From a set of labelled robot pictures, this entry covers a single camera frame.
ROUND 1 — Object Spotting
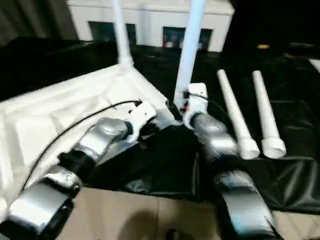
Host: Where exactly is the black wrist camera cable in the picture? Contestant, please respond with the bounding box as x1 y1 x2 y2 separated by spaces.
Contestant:
184 92 226 113
19 99 142 191

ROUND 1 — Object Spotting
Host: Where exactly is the grey pleated curtain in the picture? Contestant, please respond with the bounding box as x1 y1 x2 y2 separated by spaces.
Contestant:
0 0 81 47

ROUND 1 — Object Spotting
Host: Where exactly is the white glass-door cabinet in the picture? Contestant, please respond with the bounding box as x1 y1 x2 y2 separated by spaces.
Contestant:
67 0 236 52

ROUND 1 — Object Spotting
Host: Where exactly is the black left wrist camera cable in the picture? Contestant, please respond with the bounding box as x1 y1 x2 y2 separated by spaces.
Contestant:
19 99 142 191

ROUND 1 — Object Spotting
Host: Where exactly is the white plastic table leg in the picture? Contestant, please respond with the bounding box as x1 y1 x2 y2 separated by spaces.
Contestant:
174 0 207 121
216 69 261 161
251 70 286 159
111 0 136 73

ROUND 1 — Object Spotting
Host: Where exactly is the black work mat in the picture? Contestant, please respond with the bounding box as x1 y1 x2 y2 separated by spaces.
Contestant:
0 36 320 208

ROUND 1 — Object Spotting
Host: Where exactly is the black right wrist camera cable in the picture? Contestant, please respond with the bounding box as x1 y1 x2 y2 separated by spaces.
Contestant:
184 92 226 113

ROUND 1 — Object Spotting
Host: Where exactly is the white plastic table top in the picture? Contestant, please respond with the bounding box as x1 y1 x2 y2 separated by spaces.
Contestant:
0 62 181 218

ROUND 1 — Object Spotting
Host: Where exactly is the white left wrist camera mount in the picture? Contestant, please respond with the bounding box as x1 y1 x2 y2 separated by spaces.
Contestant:
126 101 158 144

